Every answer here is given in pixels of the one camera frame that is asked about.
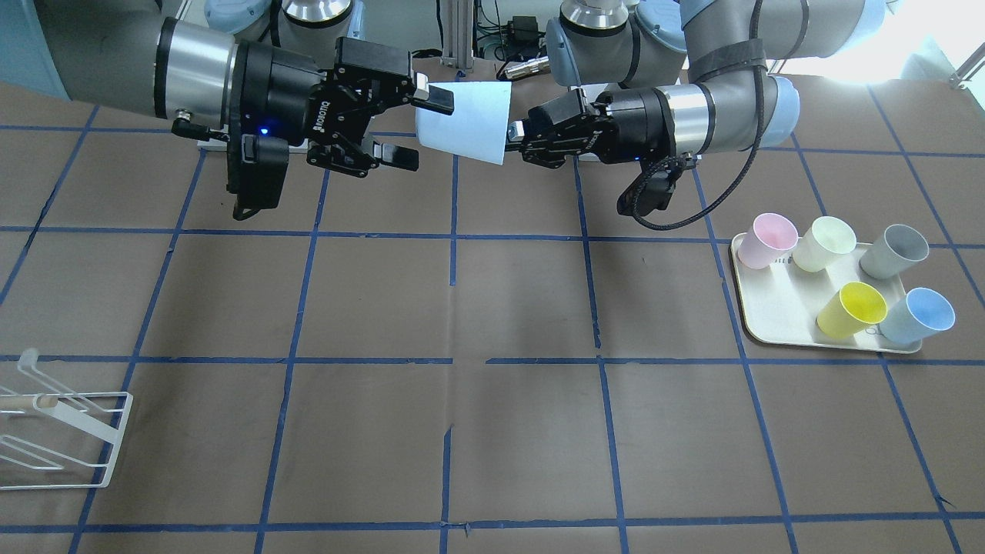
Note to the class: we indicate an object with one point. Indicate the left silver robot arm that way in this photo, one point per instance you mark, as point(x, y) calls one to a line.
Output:
point(646, 80)

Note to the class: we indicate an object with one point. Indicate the white wire cup rack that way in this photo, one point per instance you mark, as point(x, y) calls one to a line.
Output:
point(54, 437)

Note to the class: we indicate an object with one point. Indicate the white plastic cup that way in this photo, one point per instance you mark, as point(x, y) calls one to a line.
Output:
point(827, 240)

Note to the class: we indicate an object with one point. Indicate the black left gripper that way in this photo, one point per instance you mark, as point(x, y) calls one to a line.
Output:
point(632, 125)

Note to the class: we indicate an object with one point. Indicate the pink plastic cup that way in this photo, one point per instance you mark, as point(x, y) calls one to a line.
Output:
point(770, 237)

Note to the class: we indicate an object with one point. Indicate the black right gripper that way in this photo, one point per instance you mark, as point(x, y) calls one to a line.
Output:
point(278, 91)

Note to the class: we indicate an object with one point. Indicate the grey plastic cup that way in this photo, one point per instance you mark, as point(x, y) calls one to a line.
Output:
point(899, 247)

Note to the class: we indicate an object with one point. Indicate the light blue transferred cup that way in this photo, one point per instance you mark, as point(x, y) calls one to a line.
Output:
point(477, 127)

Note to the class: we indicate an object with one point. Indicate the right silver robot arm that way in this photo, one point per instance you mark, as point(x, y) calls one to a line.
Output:
point(131, 56)

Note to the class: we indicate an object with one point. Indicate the blue plastic cup on tray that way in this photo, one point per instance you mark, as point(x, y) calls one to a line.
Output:
point(921, 313)

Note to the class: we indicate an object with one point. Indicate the yellow plastic cup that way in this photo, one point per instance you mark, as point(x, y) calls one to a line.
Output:
point(856, 307)

